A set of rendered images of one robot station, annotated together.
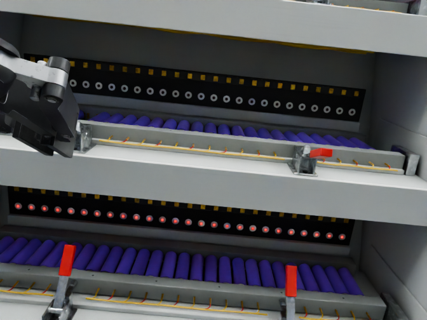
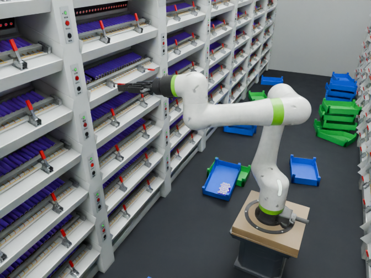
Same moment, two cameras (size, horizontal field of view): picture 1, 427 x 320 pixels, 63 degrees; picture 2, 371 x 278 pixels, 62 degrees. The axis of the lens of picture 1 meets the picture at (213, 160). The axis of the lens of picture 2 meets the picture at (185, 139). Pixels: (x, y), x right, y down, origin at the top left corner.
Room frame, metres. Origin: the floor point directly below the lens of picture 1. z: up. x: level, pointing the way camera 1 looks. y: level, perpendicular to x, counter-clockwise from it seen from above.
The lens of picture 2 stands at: (-0.51, 1.24, 1.46)
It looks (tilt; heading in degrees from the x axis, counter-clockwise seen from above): 29 degrees down; 296
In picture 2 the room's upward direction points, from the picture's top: straight up
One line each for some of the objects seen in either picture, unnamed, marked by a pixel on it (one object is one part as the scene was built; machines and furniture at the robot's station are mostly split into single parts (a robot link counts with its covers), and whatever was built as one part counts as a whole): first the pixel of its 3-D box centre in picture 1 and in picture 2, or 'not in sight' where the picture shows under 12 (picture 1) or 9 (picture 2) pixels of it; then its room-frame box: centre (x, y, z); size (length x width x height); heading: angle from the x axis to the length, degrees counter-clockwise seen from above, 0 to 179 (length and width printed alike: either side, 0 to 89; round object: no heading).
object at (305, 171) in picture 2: not in sight; (303, 169); (-0.45, -1.02, 0.04); 0.30 x 0.20 x 0.08; 103
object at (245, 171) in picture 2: not in sight; (228, 171); (0.08, -0.73, 0.04); 0.30 x 0.20 x 0.08; 1
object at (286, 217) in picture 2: not in sight; (280, 214); (-0.42, -0.03, 0.36); 0.26 x 0.15 x 0.06; 177
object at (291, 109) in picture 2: not in sight; (289, 110); (-0.37, -0.04, 0.93); 0.18 x 0.13 x 0.12; 33
